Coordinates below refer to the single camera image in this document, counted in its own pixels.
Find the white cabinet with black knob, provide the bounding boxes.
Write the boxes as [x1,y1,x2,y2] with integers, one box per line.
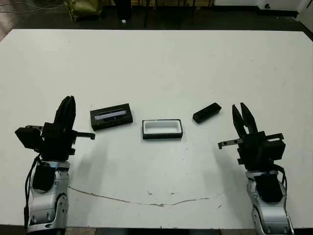
[256,0,300,12]

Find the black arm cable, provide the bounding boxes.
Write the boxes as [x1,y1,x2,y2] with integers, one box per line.
[275,163,289,196]
[23,153,44,230]

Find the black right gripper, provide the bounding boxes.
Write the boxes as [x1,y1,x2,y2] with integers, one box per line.
[217,102,284,171]

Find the white board panel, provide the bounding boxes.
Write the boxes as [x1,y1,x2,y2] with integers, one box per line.
[297,0,313,41]

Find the black box white insert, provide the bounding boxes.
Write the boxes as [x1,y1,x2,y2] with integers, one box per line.
[141,118,184,141]

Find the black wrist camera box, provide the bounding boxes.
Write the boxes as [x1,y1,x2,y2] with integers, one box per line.
[14,126,46,150]
[265,139,286,163]

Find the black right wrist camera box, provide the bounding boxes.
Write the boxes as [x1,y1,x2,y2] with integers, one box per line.
[265,139,286,163]

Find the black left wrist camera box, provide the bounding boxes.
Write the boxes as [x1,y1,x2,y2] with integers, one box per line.
[14,126,46,150]

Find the black slim camera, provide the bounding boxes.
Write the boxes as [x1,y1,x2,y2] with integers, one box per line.
[192,102,223,124]

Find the black printed box lid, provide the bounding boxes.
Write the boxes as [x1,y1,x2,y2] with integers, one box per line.
[89,102,134,132]

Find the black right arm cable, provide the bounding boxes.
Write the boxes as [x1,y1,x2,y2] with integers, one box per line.
[275,163,289,196]

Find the olive green bag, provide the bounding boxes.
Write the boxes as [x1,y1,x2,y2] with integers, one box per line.
[64,0,103,23]

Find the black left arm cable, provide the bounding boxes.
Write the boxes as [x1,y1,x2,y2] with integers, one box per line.
[23,153,44,230]

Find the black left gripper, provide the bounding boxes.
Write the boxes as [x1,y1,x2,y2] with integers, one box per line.
[25,95,96,161]

